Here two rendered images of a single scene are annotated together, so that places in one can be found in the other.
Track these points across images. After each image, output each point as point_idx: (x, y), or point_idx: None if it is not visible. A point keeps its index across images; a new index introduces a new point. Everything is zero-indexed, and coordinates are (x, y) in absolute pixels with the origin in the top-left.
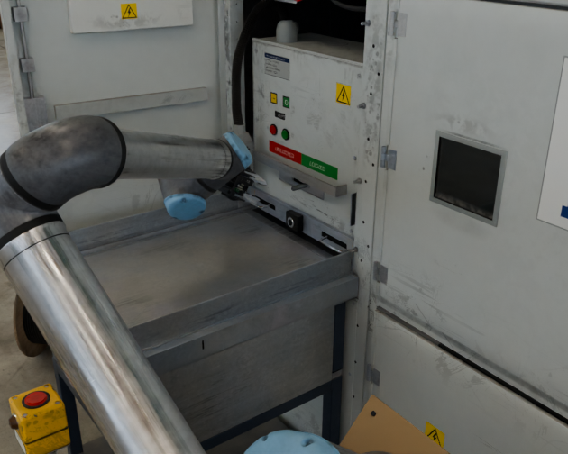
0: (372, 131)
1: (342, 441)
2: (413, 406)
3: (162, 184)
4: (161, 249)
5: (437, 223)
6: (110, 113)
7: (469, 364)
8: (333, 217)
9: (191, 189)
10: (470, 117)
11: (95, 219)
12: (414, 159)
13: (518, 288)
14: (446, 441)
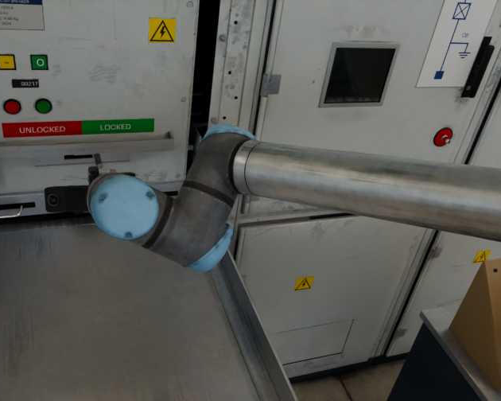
0: (237, 63)
1: (491, 304)
2: (283, 277)
3: (181, 241)
4: (17, 347)
5: (324, 124)
6: None
7: (338, 216)
8: (147, 173)
9: (225, 221)
10: (369, 23)
11: None
12: (303, 76)
13: (393, 142)
14: (315, 279)
